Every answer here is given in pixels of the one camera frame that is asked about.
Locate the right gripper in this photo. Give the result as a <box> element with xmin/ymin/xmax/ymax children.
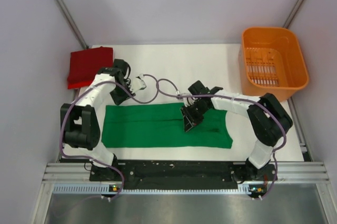
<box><xmin>180</xmin><ymin>101</ymin><xmax>209</xmax><ymax>132</ymax></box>

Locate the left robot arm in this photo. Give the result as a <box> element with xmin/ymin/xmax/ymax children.
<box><xmin>60</xmin><ymin>59</ymin><xmax>135</xmax><ymax>180</ymax></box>

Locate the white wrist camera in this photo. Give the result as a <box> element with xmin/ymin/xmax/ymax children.
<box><xmin>176</xmin><ymin>90</ymin><xmax>196</xmax><ymax>107</ymax></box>
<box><xmin>129</xmin><ymin>74</ymin><xmax>147</xmax><ymax>94</ymax></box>

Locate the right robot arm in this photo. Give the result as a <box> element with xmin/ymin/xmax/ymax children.
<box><xmin>180</xmin><ymin>80</ymin><xmax>293</xmax><ymax>182</ymax></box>

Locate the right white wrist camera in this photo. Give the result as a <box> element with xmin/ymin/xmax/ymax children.
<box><xmin>176</xmin><ymin>90</ymin><xmax>196</xmax><ymax>107</ymax></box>

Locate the aluminium frame rail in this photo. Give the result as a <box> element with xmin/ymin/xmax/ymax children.
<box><xmin>42</xmin><ymin>161</ymin><xmax>330</xmax><ymax>184</ymax></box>

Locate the green t shirt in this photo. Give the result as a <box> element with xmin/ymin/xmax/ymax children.
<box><xmin>102</xmin><ymin>103</ymin><xmax>233</xmax><ymax>149</ymax></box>

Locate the orange plastic basket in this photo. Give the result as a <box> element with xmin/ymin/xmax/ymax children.
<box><xmin>239</xmin><ymin>27</ymin><xmax>309</xmax><ymax>101</ymax></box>

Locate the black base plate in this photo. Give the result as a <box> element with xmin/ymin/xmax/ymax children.
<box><xmin>89</xmin><ymin>159</ymin><xmax>276</xmax><ymax>190</ymax></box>

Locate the grey slotted cable duct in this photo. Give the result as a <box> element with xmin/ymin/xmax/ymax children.
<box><xmin>53</xmin><ymin>184</ymin><xmax>252</xmax><ymax>195</ymax></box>

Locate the left corner metal post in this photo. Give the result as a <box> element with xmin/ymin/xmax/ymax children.
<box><xmin>54</xmin><ymin>0</ymin><xmax>88</xmax><ymax>49</ymax></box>

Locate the folded red t shirt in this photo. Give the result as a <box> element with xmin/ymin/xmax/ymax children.
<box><xmin>67</xmin><ymin>47</ymin><xmax>113</xmax><ymax>89</ymax></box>

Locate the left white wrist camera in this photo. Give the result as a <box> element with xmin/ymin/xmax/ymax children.
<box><xmin>129</xmin><ymin>74</ymin><xmax>147</xmax><ymax>94</ymax></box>

